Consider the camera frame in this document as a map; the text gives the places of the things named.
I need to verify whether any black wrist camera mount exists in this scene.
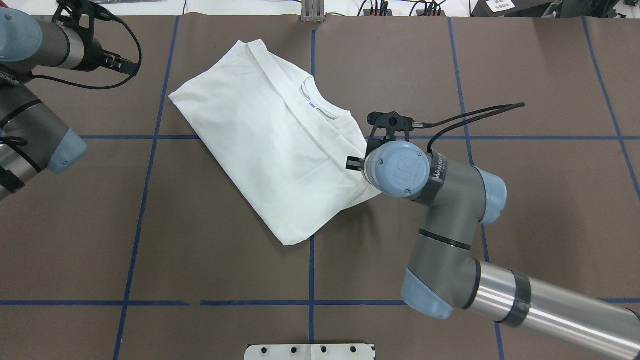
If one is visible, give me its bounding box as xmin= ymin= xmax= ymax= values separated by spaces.
xmin=365 ymin=111 xmax=428 ymax=157
xmin=51 ymin=0 xmax=122 ymax=30

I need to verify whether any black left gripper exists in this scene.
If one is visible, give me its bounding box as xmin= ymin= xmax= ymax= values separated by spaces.
xmin=82 ymin=42 xmax=141 ymax=76

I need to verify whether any white printed long-sleeve shirt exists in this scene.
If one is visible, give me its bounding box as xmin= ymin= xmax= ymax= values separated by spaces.
xmin=169 ymin=39 xmax=380 ymax=246

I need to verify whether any orange black power hub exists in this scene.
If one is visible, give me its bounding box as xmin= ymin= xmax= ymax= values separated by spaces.
xmin=357 ymin=0 xmax=446 ymax=18

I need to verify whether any white labelled black box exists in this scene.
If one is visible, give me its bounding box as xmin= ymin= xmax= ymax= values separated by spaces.
xmin=471 ymin=0 xmax=554 ymax=18

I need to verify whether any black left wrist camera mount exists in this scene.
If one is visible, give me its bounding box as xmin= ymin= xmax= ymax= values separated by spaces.
xmin=51 ymin=0 xmax=122 ymax=30

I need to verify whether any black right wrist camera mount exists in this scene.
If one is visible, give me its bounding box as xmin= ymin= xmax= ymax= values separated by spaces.
xmin=365 ymin=111 xmax=428 ymax=157

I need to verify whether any aluminium frame post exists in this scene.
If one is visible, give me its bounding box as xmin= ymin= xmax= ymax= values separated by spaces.
xmin=299 ymin=0 xmax=326 ymax=24

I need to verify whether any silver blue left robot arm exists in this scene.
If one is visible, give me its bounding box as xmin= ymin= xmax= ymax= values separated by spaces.
xmin=0 ymin=0 xmax=143 ymax=199

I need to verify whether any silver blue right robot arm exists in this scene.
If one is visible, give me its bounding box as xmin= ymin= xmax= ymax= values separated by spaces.
xmin=346 ymin=139 xmax=640 ymax=360

